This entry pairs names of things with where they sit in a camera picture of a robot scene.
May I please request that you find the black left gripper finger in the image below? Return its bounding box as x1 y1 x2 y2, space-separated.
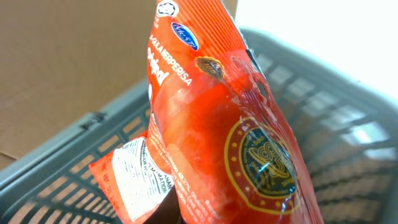
144 189 183 224

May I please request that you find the red candy bag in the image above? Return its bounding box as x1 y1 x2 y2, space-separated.
89 0 323 224

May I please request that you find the grey plastic mesh basket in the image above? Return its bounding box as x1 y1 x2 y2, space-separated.
1 27 397 223

